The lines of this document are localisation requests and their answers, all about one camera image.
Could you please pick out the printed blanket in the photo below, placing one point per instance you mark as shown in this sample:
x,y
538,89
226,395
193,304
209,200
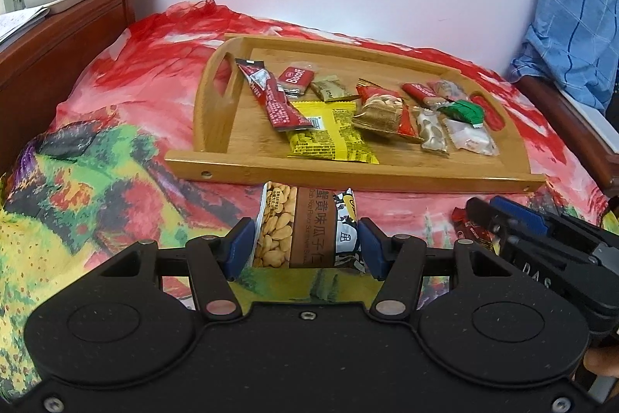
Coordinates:
x,y
121,113

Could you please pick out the wooden bedside cabinet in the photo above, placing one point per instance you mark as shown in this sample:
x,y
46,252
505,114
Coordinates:
x,y
63,55

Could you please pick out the red biscuit packet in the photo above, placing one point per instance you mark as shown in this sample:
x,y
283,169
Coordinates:
x,y
295,81

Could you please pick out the red wafer stick packet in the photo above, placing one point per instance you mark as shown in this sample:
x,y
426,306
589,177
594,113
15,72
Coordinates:
x,y
254,79
285,110

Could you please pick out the wooden bed frame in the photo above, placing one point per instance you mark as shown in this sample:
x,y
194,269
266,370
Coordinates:
x,y
566,137

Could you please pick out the white paper sheets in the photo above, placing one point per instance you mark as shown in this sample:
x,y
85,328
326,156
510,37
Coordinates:
x,y
22,23

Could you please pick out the person's right hand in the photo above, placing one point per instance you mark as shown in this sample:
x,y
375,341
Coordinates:
x,y
602,362

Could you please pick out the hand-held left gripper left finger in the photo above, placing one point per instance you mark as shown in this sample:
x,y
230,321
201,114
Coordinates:
x,y
239,248

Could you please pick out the clear nut bar packet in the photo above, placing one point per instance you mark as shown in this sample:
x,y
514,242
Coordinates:
x,y
452,90
430,130

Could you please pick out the clear packet with white snack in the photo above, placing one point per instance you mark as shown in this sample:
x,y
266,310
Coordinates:
x,y
471,138

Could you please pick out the red gold nut packet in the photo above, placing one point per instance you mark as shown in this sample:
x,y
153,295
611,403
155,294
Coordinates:
x,y
384,115

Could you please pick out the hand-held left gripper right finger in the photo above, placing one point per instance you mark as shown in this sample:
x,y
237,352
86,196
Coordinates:
x,y
372,248

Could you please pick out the wooden tray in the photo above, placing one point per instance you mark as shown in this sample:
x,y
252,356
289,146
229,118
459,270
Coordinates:
x,y
242,151

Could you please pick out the yellow snack packet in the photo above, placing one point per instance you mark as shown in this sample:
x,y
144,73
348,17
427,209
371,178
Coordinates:
x,y
333,135

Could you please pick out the gold snack packet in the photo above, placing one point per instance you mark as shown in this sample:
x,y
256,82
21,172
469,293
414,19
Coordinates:
x,y
331,89

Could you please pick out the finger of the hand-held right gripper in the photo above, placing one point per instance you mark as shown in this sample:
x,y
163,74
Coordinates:
x,y
522,214
491,222

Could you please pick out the green snack packet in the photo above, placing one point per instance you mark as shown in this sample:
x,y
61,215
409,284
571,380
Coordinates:
x,y
464,112

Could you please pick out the brown seed snack packet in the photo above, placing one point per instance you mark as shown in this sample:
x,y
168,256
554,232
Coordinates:
x,y
309,229

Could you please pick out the dark red snack packet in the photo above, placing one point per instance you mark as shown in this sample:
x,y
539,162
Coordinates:
x,y
471,231

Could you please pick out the small red snack packet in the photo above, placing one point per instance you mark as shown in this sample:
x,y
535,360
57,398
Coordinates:
x,y
420,93

